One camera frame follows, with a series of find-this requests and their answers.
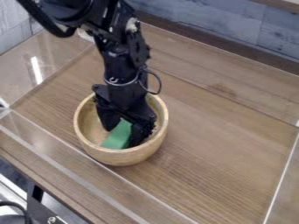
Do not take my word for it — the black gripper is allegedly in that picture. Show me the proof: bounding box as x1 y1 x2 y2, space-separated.
92 77 156 147

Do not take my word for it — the green rectangular stick block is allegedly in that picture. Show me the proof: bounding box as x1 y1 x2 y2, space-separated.
100 119 132 150

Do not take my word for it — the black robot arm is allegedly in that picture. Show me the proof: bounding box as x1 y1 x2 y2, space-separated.
16 0 156 147

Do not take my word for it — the round wooden bowl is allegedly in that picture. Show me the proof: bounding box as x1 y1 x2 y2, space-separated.
73 94 170 166

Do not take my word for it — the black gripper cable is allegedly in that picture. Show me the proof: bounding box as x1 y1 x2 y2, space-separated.
136 67 163 95

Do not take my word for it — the clear acrylic corner bracket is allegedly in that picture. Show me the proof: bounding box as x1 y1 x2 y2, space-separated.
77 28 95 43

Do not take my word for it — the black table leg frame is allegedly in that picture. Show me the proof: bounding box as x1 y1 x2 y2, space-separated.
27 184 68 224

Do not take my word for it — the black floor cable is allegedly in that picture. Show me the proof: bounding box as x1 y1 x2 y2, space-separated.
0 200 32 224

